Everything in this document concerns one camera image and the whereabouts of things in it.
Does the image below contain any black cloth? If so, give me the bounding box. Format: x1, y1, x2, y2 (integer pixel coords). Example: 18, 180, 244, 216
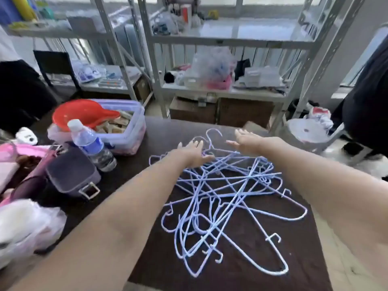
235, 59, 251, 82

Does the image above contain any white plastic basket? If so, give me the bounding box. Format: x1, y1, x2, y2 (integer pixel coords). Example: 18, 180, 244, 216
183, 76, 203, 89

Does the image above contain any pink sponge block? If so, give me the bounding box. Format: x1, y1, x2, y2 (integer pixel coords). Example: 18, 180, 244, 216
0, 162, 19, 191

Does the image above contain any small white toy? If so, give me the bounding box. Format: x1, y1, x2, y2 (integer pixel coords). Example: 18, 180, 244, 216
15, 127, 38, 146

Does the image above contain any small purple box white handle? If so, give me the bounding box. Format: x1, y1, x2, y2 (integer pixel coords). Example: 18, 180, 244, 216
45, 147, 101, 200

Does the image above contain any blue roll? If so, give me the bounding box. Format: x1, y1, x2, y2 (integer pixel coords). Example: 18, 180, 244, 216
0, 0, 22, 26

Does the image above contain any white plastic stool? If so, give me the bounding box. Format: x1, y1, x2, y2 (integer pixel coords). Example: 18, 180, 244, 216
280, 118, 346, 155

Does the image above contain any person's left hand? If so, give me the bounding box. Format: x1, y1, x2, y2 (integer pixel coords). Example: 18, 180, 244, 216
168, 140, 215, 169

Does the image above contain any pile of small sachets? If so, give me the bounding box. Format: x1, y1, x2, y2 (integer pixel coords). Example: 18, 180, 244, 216
95, 110, 134, 134

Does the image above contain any dark wooden chair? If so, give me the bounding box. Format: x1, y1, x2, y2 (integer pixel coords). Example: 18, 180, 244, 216
32, 50, 83, 99

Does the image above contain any clear bag with blue print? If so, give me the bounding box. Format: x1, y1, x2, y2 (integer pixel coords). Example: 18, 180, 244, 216
74, 62, 107, 84

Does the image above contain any dark mesh cup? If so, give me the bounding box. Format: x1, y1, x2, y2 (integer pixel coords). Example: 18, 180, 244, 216
9, 174, 51, 207

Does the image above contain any yellow roll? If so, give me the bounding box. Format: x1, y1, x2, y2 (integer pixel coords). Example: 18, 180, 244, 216
11, 0, 38, 21

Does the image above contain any bunch of blue hangers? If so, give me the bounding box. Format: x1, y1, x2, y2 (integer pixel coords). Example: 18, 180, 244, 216
148, 129, 308, 278

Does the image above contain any pink plastic basket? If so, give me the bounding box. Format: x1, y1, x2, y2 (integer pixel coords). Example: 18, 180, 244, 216
0, 142, 58, 207
207, 76, 233, 91

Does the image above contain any orange and white carton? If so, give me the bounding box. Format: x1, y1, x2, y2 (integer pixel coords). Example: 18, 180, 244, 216
181, 3, 192, 27

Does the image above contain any red plastic scoop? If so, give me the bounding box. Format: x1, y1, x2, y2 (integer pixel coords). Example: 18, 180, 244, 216
52, 99, 121, 132

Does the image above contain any red and white plastic bag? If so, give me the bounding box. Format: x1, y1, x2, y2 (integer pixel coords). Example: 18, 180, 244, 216
303, 106, 334, 131

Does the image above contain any person's right hand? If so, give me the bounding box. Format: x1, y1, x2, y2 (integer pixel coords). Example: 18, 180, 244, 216
226, 129, 271, 158

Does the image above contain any clear plastic bag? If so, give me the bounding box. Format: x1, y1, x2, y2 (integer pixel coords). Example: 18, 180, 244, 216
192, 46, 236, 83

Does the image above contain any colourful paint palette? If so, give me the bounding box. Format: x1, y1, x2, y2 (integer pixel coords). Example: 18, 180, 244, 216
97, 78, 123, 88

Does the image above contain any white block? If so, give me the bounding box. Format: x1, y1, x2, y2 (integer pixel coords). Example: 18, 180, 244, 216
242, 121, 269, 137

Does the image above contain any person's left forearm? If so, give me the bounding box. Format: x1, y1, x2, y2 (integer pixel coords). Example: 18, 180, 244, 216
7, 151, 194, 291

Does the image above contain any dark wooden table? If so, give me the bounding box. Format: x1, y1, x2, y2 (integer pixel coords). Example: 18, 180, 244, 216
0, 116, 334, 291

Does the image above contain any brown cardboard box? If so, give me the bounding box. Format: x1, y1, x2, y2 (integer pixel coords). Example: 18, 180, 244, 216
217, 98, 275, 128
133, 76, 151, 102
169, 97, 217, 124

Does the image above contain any clear plastic storage box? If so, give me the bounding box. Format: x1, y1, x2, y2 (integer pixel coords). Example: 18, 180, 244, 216
48, 99, 146, 156

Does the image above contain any white metal rack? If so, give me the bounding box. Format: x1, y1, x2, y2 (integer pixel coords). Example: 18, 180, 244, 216
6, 0, 155, 102
136, 0, 369, 137

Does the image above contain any clear water bottle blue label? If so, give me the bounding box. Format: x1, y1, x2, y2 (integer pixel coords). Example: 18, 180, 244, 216
67, 119, 117, 173

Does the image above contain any black bag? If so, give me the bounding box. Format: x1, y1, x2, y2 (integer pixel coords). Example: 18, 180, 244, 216
287, 98, 308, 118

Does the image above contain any white drawer organiser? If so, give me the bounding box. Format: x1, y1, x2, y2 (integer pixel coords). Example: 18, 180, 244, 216
244, 66, 281, 87

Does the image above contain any person's right forearm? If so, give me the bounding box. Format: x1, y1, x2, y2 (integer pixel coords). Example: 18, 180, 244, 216
260, 137, 388, 285

